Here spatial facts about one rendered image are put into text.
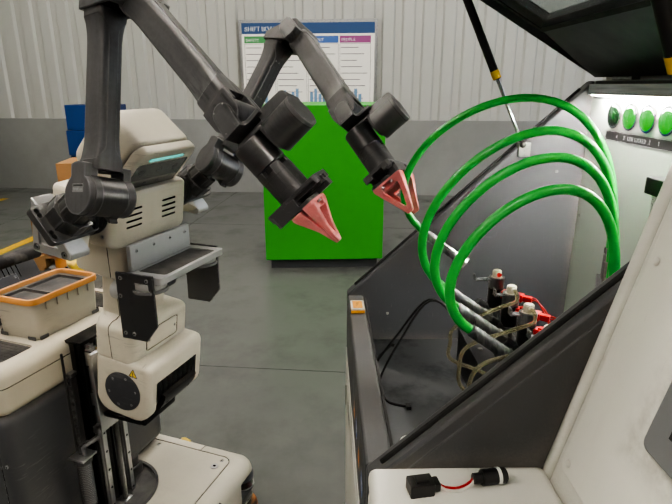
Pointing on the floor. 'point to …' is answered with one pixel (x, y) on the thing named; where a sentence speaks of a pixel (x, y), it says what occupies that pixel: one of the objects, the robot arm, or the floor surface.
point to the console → (623, 384)
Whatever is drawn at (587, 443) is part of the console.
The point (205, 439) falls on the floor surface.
